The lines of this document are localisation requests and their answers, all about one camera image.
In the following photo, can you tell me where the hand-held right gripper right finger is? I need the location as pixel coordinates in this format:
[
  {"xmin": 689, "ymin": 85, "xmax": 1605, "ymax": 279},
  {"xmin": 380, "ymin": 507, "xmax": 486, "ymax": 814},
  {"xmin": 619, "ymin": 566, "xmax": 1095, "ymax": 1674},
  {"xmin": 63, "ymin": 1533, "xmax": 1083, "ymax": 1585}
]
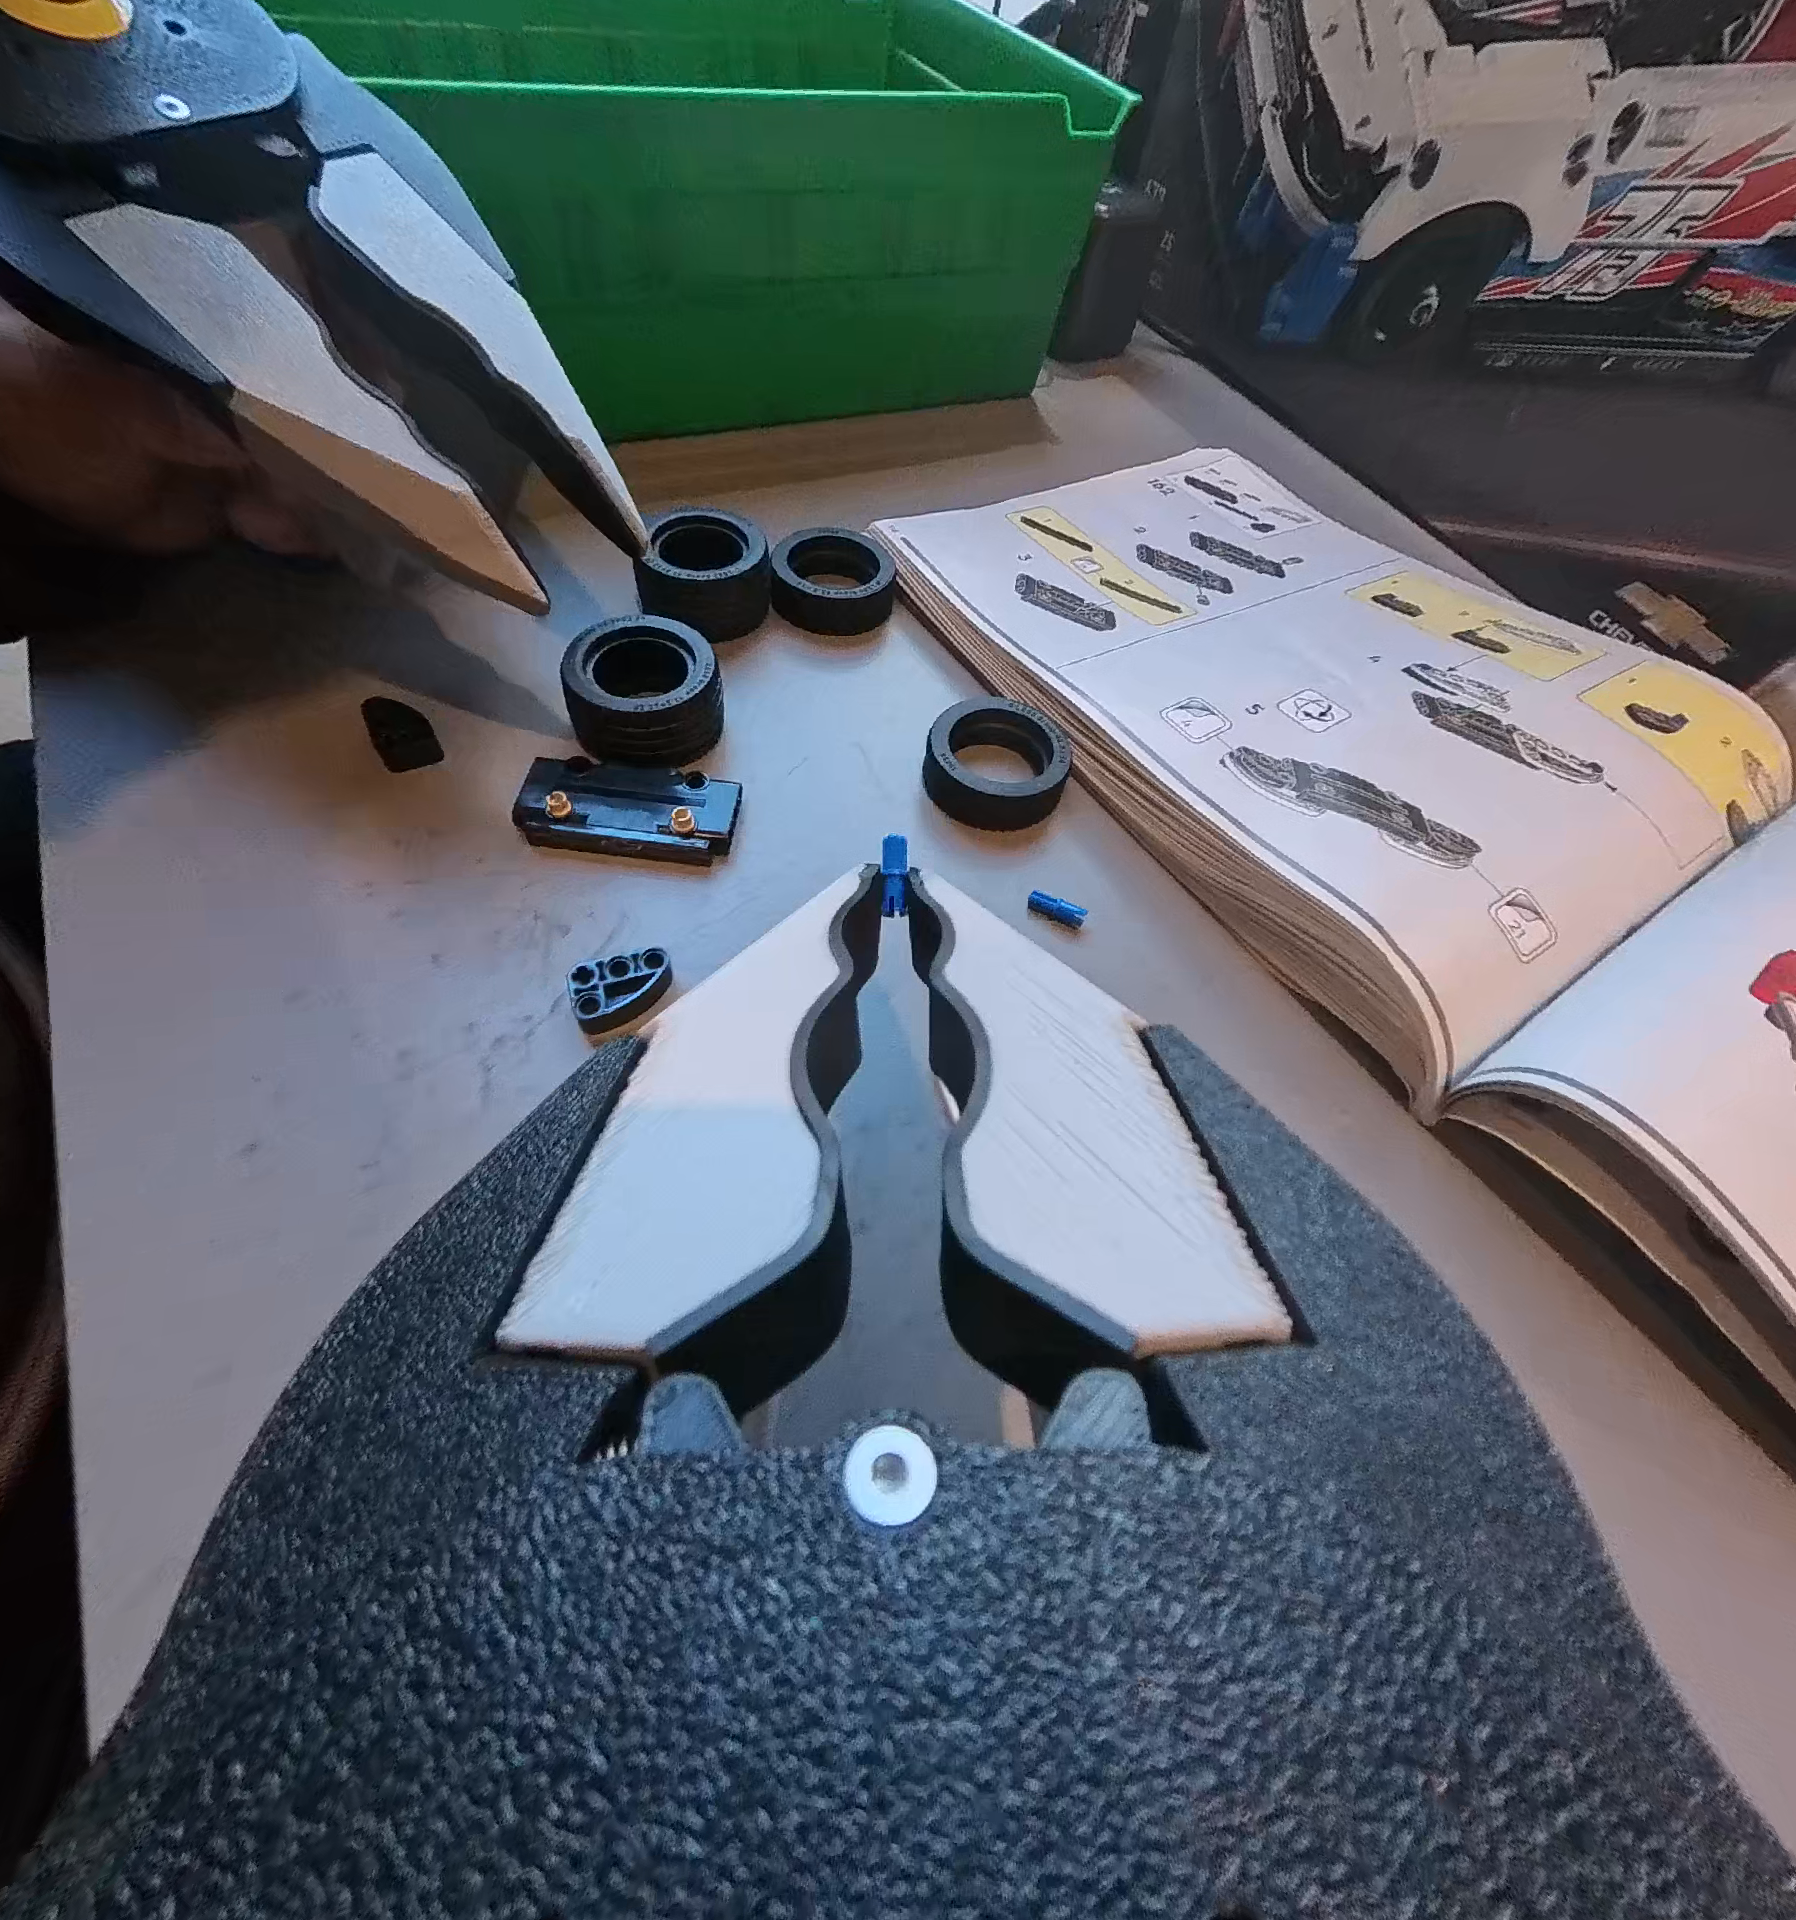
[{"xmin": 903, "ymin": 871, "xmax": 1293, "ymax": 1451}]

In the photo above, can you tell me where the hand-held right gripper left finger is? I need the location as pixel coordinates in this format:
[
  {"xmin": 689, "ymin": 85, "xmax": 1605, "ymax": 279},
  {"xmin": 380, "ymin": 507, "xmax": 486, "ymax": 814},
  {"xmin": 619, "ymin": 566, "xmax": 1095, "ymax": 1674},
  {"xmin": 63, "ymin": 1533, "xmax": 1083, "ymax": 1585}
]
[{"xmin": 496, "ymin": 867, "xmax": 882, "ymax": 1413}]

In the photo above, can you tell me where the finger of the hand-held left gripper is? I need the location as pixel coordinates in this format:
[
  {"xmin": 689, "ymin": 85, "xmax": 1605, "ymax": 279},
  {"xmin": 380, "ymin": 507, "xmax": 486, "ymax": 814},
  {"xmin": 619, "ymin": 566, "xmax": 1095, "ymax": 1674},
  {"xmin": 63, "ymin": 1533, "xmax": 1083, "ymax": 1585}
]
[
  {"xmin": 304, "ymin": 147, "xmax": 650, "ymax": 561},
  {"xmin": 63, "ymin": 198, "xmax": 555, "ymax": 618}
]

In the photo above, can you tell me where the black brick plate assembly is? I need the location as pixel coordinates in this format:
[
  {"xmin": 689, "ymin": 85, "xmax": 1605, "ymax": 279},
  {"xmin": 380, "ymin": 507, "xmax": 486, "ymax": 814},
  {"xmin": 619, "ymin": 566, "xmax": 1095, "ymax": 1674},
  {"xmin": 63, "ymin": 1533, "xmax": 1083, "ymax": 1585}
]
[{"xmin": 512, "ymin": 755, "xmax": 745, "ymax": 871}]

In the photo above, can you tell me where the grey desk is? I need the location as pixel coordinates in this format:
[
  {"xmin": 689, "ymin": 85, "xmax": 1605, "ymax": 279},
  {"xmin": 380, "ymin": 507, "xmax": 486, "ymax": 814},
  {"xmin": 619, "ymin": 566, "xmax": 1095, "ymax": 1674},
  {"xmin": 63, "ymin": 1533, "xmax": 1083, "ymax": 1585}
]
[{"xmin": 28, "ymin": 323, "xmax": 1796, "ymax": 1802}]

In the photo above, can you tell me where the person's left hand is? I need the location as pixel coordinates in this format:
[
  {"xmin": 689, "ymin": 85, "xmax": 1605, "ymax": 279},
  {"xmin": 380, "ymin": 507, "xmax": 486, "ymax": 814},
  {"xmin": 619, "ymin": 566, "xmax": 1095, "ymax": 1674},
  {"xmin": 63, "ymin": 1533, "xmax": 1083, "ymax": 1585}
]
[{"xmin": 0, "ymin": 352, "xmax": 337, "ymax": 580}]

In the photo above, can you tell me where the green plastic bin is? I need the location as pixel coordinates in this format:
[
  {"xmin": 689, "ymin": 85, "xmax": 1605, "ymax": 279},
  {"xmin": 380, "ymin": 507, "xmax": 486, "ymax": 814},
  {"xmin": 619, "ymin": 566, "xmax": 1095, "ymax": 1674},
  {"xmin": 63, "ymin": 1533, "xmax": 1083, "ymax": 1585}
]
[{"xmin": 260, "ymin": 0, "xmax": 1144, "ymax": 444}]

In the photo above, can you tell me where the black toy tyre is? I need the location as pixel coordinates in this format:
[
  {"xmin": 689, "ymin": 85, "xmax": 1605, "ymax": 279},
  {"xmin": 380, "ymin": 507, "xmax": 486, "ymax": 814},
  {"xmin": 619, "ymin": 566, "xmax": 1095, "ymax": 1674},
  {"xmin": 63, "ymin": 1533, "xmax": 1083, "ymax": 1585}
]
[
  {"xmin": 921, "ymin": 697, "xmax": 1071, "ymax": 831},
  {"xmin": 633, "ymin": 510, "xmax": 772, "ymax": 641},
  {"xmin": 769, "ymin": 529, "xmax": 897, "ymax": 637},
  {"xmin": 560, "ymin": 615, "xmax": 728, "ymax": 769}
]

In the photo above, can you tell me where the open instruction booklet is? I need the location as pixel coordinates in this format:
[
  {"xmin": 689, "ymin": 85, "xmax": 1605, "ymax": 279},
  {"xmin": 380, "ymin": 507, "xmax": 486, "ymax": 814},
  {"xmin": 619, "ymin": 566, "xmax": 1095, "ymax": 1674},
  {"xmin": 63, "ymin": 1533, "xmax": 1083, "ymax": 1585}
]
[{"xmin": 867, "ymin": 447, "xmax": 1796, "ymax": 1488}]

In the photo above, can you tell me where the toy car picture box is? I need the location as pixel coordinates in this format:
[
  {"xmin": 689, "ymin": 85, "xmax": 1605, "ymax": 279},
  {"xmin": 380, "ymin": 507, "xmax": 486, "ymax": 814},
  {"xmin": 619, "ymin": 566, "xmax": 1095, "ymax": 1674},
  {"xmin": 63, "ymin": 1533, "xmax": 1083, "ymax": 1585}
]
[{"xmin": 1138, "ymin": 0, "xmax": 1796, "ymax": 693}]

